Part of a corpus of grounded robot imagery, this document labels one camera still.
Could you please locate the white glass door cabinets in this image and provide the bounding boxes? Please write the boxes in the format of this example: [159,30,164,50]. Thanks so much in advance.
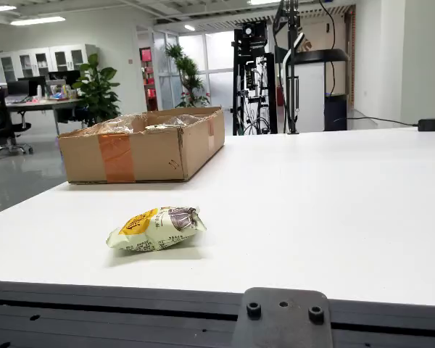
[0,43,99,86]

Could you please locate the black power cable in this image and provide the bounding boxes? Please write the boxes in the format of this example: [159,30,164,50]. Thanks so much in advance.
[333,116,420,128]

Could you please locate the yellow green sunflower seed bag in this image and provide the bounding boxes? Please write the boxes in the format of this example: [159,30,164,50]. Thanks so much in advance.
[106,206,207,252]

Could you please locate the grey office desk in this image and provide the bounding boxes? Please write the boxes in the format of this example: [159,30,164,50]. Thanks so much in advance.
[4,96,85,138]

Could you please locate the broad leaf potted plant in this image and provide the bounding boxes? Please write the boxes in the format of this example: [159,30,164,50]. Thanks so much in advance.
[71,53,122,127]

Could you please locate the white kiosk with black top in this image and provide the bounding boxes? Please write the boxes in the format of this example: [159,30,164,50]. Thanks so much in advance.
[292,49,350,133]

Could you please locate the black office chair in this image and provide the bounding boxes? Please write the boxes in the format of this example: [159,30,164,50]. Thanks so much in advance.
[0,88,35,160]

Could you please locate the clear plastic snack packet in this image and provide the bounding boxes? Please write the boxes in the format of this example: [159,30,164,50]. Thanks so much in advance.
[165,113,208,128]
[100,114,136,134]

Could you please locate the black aluminium table rail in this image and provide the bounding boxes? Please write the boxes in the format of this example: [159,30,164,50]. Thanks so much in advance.
[0,279,435,348]

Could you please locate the black computer monitor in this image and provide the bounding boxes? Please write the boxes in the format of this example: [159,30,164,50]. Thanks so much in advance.
[6,80,30,97]
[17,75,48,97]

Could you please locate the black pole stand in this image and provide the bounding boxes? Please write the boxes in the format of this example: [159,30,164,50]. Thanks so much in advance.
[273,0,302,136]

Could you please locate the tall slim potted plant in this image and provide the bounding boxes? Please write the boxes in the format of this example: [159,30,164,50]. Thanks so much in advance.
[165,43,212,109]

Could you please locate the dark metal bracket plate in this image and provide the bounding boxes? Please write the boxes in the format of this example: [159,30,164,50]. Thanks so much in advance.
[234,287,335,348]

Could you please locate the hanging black cable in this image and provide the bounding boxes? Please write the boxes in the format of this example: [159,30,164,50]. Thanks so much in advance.
[318,0,337,96]

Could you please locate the black equipment rack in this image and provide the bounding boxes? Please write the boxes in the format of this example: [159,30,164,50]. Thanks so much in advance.
[231,20,279,136]

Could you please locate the red display shelf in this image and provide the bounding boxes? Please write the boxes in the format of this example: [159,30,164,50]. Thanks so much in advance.
[138,46,158,112]

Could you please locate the open cardboard box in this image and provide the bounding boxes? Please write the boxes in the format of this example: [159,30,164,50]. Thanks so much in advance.
[57,106,226,185]

